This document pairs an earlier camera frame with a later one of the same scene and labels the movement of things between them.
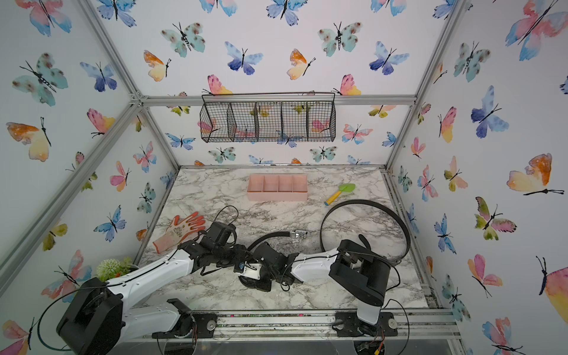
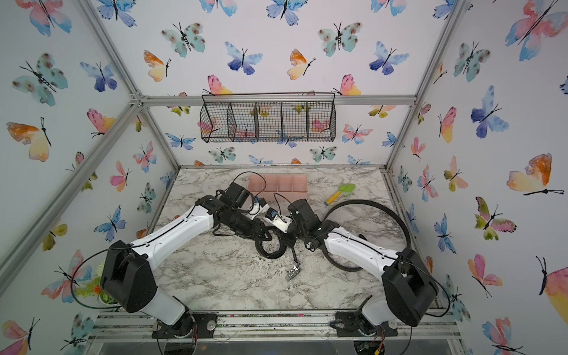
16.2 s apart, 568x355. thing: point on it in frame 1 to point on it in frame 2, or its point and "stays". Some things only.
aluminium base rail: [312, 326] stays
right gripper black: [257, 284] to [288, 242]
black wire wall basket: [268, 117] stays
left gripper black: [240, 251] to [257, 228]
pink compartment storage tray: [277, 187] stays
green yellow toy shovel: [345, 187] stays
